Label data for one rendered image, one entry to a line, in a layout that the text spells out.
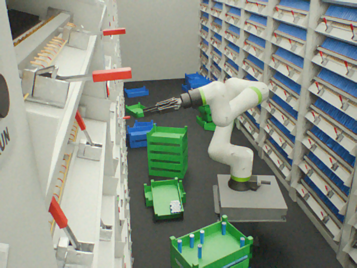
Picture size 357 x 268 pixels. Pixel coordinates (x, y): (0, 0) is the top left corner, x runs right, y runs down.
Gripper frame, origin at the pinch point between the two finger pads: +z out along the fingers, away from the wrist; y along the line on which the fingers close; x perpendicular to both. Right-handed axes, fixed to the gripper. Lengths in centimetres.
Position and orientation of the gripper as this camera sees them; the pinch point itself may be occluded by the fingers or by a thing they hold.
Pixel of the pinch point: (149, 111)
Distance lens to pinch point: 185.5
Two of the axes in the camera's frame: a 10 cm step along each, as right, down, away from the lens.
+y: -1.5, -4.0, 9.0
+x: -2.3, -8.7, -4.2
